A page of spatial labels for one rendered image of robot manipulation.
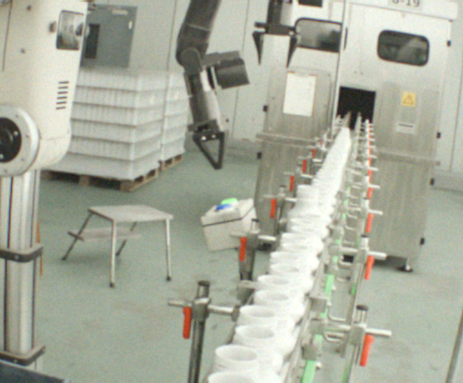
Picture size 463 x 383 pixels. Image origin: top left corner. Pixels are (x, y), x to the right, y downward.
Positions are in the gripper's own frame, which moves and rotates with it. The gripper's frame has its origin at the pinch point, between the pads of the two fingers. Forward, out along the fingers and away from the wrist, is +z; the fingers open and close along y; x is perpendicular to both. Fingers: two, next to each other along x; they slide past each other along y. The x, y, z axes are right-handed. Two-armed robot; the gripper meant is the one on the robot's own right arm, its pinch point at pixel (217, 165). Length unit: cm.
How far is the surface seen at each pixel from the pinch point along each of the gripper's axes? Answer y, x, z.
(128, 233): 316, 139, 57
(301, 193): -23.5, -17.9, 5.4
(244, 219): -8.8, -4.8, 10.1
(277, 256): -56, -17, 8
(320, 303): -56, -22, 15
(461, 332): 71, -48, 70
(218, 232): -10.4, 0.3, 11.5
